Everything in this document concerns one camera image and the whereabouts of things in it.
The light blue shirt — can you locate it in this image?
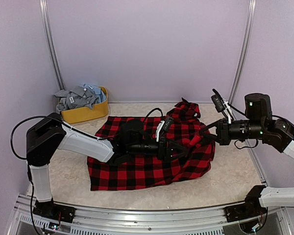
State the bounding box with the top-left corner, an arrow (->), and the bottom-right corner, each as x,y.
81,84 -> 107,104

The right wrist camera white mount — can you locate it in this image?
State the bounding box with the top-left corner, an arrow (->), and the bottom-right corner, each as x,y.
211,89 -> 234,124

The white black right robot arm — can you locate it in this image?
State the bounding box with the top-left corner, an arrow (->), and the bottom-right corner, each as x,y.
199,92 -> 294,222

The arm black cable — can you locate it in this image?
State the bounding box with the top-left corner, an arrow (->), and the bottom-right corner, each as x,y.
234,140 -> 259,150
10,116 -> 64,160

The aluminium corner post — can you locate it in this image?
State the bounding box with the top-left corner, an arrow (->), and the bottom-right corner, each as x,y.
229,0 -> 257,103
39,0 -> 65,90

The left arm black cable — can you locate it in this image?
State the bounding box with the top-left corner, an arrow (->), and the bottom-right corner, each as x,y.
10,116 -> 64,160

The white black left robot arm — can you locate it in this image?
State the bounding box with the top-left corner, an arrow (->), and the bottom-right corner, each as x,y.
26,113 -> 188,218

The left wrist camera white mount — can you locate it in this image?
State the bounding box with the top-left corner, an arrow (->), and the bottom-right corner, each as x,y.
155,117 -> 173,142

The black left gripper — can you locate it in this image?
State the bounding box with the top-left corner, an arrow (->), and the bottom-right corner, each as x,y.
128,137 -> 190,163

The grey button shirt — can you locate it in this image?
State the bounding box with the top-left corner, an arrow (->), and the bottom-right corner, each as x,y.
53,85 -> 101,121

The left aluminium corner post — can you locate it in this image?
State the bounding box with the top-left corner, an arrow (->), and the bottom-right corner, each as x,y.
39,0 -> 65,90

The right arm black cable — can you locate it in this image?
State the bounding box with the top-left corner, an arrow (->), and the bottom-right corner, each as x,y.
234,140 -> 259,150

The yellow plastic basket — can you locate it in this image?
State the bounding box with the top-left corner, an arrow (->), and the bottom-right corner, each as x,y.
60,86 -> 109,124

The right aluminium corner post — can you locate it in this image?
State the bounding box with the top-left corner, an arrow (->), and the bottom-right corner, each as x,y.
229,0 -> 257,103

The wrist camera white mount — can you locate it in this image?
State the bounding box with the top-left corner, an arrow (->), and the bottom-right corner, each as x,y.
211,89 -> 234,124
155,117 -> 173,142

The aluminium front frame rail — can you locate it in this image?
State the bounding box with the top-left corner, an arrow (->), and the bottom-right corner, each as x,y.
3,194 -> 294,235

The red black plaid shirt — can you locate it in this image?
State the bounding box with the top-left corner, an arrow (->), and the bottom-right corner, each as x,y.
87,99 -> 215,191

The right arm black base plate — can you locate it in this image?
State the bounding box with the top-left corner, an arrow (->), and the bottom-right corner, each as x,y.
224,203 -> 268,222

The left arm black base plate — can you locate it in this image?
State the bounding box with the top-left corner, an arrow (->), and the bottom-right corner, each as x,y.
33,204 -> 76,223

